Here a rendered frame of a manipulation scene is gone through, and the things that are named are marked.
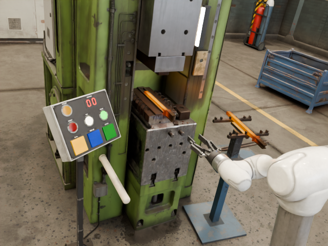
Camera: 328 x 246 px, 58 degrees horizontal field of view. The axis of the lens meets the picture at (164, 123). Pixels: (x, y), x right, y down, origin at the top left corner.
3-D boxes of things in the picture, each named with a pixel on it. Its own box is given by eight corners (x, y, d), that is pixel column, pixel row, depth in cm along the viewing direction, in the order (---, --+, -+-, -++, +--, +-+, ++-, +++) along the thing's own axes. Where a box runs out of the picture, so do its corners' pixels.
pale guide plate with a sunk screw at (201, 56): (203, 75, 209) (208, 51, 201) (193, 75, 205) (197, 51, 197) (202, 74, 211) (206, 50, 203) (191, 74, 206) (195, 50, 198)
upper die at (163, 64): (183, 71, 184) (185, 55, 179) (154, 72, 175) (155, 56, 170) (153, 51, 215) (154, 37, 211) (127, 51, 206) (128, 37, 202)
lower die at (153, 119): (174, 121, 201) (176, 110, 197) (148, 125, 191) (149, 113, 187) (148, 96, 232) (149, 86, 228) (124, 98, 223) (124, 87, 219)
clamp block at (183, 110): (189, 119, 206) (191, 111, 203) (179, 120, 202) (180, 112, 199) (180, 111, 215) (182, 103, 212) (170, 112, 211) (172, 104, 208)
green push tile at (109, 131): (116, 135, 163) (112, 122, 162) (107, 140, 158) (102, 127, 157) (114, 136, 165) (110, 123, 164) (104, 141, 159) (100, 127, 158)
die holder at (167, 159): (186, 174, 224) (197, 123, 203) (140, 186, 206) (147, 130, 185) (153, 136, 266) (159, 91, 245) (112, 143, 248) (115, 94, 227)
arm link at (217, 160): (230, 172, 152) (222, 165, 156) (234, 157, 148) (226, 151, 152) (215, 175, 148) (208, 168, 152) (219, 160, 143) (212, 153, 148)
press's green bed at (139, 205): (176, 219, 246) (186, 174, 224) (134, 233, 229) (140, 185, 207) (148, 178, 288) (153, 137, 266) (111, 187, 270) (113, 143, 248)
